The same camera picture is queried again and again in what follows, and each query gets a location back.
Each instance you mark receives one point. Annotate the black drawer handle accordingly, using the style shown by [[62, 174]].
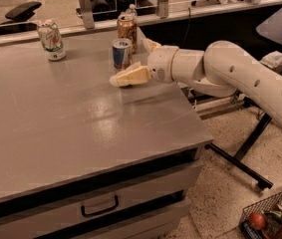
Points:
[[100, 206]]

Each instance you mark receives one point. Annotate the clear plastic water bottle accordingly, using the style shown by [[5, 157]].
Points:
[[132, 10]]

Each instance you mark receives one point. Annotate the black wire basket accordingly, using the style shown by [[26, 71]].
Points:
[[271, 209]]

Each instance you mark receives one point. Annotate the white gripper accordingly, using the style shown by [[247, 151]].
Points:
[[161, 64]]

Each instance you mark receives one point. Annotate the brown orange soda can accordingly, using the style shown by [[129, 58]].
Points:
[[127, 28]]

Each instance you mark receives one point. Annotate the red apple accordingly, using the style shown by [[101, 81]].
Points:
[[257, 221]]

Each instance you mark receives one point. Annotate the white green soda can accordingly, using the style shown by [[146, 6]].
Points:
[[51, 40]]

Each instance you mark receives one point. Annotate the grey desk drawer unit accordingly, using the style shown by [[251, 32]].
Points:
[[68, 136]]

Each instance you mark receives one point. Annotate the white packet on shelf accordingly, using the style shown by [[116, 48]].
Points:
[[273, 61]]

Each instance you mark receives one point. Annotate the blue silver redbull can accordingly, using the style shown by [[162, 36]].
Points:
[[122, 53]]

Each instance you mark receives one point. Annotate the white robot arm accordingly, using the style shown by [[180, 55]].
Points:
[[219, 71]]

